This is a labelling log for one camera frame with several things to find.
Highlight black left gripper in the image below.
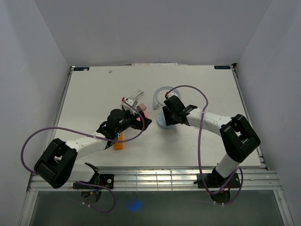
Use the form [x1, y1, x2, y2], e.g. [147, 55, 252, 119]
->
[116, 108, 151, 135]

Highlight brown pink plug adapter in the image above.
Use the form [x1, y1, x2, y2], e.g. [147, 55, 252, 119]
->
[136, 103, 147, 112]

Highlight blue round power socket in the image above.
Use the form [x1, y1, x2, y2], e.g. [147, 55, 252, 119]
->
[157, 111, 174, 129]

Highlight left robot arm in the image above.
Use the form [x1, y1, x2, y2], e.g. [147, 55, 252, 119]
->
[34, 109, 152, 189]

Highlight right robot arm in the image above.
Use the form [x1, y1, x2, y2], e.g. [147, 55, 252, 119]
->
[163, 95, 261, 187]

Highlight orange power strip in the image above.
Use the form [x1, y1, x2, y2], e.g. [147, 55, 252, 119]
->
[113, 132, 124, 151]

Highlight papers at table back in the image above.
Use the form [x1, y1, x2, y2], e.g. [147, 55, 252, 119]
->
[131, 63, 178, 66]

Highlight dark table corner label right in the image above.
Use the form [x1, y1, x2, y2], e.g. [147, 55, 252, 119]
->
[214, 65, 231, 70]

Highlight dark table corner label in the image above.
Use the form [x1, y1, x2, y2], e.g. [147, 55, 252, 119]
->
[214, 65, 231, 70]
[73, 67, 90, 71]

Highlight dark table corner label left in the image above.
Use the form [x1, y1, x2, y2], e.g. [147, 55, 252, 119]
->
[73, 67, 90, 71]

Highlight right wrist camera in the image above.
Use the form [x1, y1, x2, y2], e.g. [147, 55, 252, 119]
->
[165, 91, 178, 99]

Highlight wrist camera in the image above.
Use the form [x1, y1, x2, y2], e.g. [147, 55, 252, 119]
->
[121, 97, 138, 111]
[165, 91, 178, 99]

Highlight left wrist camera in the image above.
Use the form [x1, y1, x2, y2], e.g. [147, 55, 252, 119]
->
[121, 97, 138, 111]

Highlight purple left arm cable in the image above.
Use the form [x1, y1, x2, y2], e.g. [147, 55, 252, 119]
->
[21, 105, 145, 214]

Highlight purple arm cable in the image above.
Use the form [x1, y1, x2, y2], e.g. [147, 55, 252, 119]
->
[21, 105, 145, 214]
[165, 85, 244, 206]

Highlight white power strip cable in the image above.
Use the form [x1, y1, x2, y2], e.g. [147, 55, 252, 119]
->
[130, 89, 145, 101]

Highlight aluminium front rail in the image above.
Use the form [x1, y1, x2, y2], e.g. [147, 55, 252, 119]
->
[26, 170, 283, 192]

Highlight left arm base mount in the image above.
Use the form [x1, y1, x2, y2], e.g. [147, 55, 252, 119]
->
[72, 174, 115, 189]

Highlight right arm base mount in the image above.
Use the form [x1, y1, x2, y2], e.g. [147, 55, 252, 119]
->
[194, 173, 240, 188]

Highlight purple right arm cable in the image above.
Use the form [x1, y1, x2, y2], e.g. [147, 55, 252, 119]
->
[165, 85, 244, 206]

